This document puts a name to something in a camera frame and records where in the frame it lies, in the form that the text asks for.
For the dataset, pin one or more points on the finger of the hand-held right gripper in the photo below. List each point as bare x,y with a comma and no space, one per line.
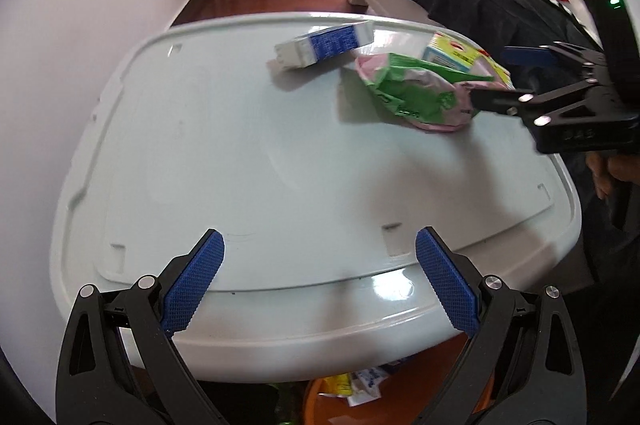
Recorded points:
525,56
500,101

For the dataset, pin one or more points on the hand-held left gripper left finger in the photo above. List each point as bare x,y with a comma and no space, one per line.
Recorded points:
195,280

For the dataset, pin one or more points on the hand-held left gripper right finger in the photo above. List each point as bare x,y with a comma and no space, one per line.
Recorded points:
445,280

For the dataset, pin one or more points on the pink green plastic packet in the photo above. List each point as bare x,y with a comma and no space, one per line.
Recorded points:
420,97

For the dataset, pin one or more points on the orange plastic bin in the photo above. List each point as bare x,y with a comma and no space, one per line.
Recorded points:
415,385

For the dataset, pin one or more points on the person's right hand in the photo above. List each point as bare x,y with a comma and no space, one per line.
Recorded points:
622,170

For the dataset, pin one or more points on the green yellow small box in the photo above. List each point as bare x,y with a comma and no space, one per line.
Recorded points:
450,52

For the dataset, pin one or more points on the white plastic bin lid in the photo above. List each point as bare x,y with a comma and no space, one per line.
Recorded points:
250,165

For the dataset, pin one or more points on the blue white carton box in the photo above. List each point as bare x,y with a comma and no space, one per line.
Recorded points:
325,45

